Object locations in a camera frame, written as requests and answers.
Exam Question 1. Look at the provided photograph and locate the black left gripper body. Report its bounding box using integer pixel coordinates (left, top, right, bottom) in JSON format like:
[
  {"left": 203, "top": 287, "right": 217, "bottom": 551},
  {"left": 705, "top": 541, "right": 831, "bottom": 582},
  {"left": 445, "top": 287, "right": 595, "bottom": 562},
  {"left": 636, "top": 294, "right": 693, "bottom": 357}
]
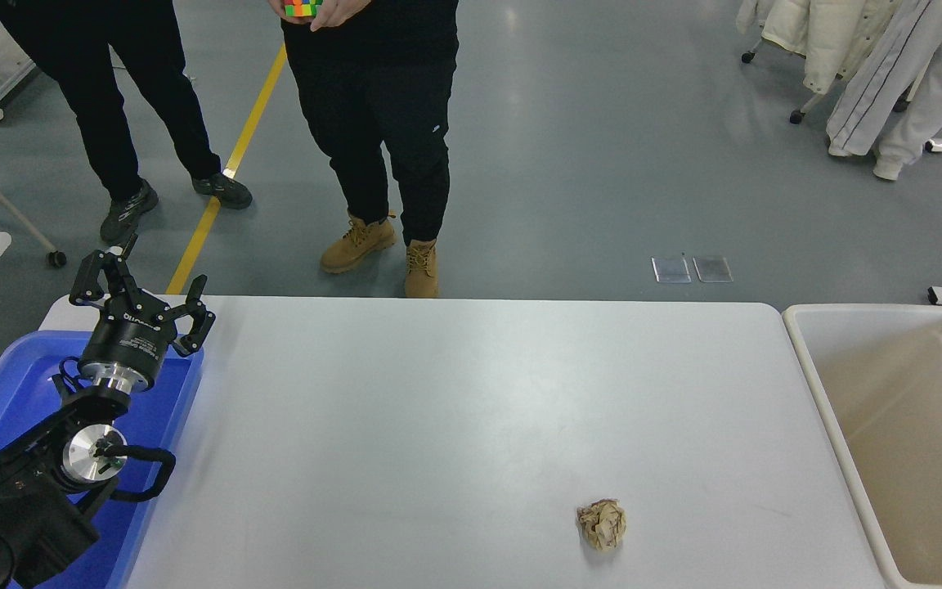
[{"left": 78, "top": 299, "right": 172, "bottom": 384}]

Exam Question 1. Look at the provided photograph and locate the white wheeled chair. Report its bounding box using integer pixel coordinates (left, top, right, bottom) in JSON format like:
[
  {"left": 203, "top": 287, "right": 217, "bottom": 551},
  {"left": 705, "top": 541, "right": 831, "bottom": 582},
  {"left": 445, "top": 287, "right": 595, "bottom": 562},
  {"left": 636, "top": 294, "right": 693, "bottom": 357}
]
[{"left": 741, "top": 25, "right": 909, "bottom": 125}]

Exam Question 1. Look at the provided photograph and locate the blue plastic tray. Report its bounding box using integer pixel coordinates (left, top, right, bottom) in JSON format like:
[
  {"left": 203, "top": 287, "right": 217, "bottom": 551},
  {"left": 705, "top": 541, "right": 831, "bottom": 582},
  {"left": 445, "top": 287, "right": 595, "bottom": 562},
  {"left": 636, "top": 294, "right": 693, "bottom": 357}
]
[{"left": 0, "top": 331, "right": 204, "bottom": 589}]

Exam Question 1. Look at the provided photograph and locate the person with tan boots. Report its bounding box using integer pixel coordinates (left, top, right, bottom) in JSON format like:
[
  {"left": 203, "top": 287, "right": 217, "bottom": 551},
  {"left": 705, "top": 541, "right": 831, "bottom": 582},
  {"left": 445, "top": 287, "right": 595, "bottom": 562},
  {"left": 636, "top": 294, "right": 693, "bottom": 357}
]
[{"left": 267, "top": 0, "right": 460, "bottom": 299}]

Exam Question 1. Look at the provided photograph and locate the large pale plastic bin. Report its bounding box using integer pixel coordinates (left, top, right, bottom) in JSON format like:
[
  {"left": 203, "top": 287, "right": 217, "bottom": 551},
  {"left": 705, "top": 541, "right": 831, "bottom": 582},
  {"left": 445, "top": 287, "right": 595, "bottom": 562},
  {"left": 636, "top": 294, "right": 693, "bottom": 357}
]
[{"left": 782, "top": 303, "right": 942, "bottom": 589}]

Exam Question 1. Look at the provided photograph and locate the person with grey shoes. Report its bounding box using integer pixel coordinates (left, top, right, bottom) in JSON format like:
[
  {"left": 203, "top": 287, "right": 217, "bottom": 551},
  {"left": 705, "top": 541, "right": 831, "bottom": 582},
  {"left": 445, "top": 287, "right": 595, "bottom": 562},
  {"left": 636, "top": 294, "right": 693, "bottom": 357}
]
[{"left": 0, "top": 0, "right": 253, "bottom": 245}]

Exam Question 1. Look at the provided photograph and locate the cream padded jacket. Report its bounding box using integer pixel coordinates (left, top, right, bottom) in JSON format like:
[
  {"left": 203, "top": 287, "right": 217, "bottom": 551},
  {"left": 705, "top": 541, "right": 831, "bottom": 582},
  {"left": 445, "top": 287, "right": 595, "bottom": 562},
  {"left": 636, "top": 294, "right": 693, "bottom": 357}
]
[{"left": 737, "top": 0, "right": 905, "bottom": 96}]

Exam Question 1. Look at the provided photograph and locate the grey wheeled chair base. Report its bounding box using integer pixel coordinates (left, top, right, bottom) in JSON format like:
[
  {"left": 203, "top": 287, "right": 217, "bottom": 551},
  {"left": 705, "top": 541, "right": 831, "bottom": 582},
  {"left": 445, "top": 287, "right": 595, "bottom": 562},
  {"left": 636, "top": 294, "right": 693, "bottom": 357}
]
[{"left": 0, "top": 158, "right": 68, "bottom": 271}]

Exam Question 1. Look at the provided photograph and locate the tan paper ball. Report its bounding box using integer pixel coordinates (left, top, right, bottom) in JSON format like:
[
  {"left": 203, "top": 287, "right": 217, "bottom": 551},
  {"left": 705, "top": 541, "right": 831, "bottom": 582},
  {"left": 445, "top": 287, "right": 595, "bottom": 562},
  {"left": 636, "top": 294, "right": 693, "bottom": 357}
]
[{"left": 576, "top": 499, "right": 627, "bottom": 552}]

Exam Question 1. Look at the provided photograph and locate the person's left hand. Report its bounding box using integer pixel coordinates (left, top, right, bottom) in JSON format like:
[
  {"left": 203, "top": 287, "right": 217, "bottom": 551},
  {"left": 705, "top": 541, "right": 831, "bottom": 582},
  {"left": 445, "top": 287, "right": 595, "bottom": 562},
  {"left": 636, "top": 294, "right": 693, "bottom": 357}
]
[{"left": 307, "top": 0, "right": 374, "bottom": 32}]

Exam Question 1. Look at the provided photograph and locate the person with white trousers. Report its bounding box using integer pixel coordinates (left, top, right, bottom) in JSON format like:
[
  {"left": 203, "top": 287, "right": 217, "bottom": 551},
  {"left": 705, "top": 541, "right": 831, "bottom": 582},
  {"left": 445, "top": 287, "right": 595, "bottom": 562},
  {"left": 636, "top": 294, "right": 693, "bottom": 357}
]
[{"left": 827, "top": 0, "right": 942, "bottom": 182}]

